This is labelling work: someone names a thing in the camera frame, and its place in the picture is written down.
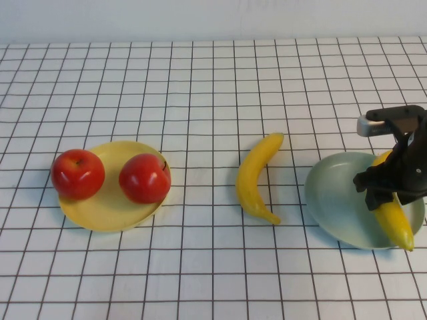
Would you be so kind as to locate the white grid tablecloth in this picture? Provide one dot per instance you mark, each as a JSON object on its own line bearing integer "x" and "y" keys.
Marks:
{"x": 200, "y": 100}

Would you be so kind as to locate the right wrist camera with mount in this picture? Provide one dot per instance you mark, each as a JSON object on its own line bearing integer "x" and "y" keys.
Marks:
{"x": 393, "y": 115}

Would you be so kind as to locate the red apple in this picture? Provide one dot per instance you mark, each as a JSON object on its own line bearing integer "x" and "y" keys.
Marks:
{"x": 76, "y": 176}
{"x": 143, "y": 180}

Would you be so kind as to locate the yellow banana with green tip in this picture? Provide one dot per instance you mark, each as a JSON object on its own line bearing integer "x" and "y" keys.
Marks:
{"x": 248, "y": 180}

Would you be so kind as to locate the pale green round plate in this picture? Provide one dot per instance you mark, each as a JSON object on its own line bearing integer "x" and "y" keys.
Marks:
{"x": 333, "y": 200}

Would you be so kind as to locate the yellow round plate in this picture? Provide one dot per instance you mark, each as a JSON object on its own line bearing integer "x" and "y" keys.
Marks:
{"x": 106, "y": 210}

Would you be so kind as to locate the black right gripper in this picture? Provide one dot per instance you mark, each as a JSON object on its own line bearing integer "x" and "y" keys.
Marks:
{"x": 410, "y": 173}

